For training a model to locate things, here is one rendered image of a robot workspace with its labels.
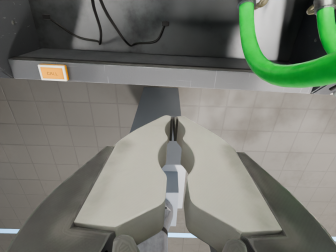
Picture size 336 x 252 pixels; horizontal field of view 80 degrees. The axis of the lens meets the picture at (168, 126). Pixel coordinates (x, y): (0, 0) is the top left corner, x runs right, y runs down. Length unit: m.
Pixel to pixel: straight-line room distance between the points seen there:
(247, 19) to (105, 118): 1.46
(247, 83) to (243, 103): 1.13
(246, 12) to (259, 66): 0.08
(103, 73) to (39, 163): 1.75
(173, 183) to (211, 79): 0.41
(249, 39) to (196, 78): 0.23
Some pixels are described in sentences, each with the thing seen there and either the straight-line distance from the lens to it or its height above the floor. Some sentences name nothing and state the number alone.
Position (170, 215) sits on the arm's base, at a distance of 0.72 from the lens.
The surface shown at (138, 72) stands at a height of 0.95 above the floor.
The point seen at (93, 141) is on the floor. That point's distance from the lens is 1.76.
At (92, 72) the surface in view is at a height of 0.95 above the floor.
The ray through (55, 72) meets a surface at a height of 0.96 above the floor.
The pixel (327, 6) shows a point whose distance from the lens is 0.28.
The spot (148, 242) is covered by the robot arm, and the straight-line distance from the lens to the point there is 0.63.
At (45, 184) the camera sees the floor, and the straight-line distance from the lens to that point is 2.30.
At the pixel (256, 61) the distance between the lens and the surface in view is 0.18.
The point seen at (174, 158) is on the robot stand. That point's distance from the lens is 0.77.
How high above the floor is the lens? 1.35
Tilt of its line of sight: 59 degrees down
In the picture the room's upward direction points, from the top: 179 degrees counter-clockwise
